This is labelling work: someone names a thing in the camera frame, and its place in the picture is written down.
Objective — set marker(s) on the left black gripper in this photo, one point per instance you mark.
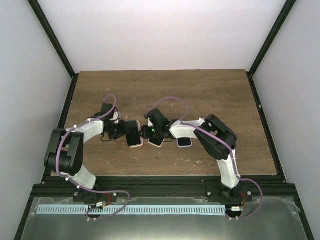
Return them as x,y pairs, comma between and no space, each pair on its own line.
122,132

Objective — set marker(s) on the purple phone case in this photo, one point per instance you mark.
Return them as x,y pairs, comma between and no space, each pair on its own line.
184,143

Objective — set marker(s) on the left black frame post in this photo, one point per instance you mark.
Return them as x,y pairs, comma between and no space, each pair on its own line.
43,20

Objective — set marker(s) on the black phone silver edge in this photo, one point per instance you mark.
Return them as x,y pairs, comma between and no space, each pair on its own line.
156,142

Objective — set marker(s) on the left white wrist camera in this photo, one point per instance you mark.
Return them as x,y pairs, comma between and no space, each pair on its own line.
116,117

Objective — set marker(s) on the pink phone case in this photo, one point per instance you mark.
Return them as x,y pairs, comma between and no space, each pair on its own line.
140,137

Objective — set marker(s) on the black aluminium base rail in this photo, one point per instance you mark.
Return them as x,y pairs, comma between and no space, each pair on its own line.
131,187

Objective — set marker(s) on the beige phone case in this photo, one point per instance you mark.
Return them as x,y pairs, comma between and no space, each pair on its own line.
156,143

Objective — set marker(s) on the black frame post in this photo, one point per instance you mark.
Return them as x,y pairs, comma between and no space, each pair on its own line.
276,27
43,20

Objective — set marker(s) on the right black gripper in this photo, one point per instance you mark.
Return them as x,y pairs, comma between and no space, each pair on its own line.
146,134

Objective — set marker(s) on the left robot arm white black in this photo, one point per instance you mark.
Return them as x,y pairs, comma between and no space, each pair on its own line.
65,151

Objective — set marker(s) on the light blue slotted cable duct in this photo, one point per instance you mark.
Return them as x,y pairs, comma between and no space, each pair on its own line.
64,209

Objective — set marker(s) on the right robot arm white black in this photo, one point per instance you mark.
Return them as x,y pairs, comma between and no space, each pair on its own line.
218,140

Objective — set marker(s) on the right black frame post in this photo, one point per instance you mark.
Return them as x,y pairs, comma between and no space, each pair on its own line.
276,27

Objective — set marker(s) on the black phone teal edge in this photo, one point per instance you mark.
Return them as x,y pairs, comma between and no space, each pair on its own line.
132,136

